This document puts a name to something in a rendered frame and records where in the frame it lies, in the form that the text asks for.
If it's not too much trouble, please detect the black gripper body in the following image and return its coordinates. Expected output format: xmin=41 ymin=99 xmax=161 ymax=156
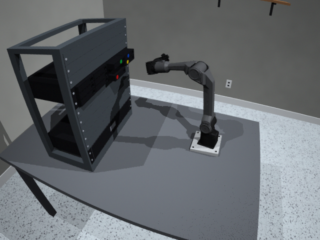
xmin=154 ymin=55 xmax=169 ymax=62

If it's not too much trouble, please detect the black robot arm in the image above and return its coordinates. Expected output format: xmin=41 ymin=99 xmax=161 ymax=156
xmin=145 ymin=59 xmax=219 ymax=149

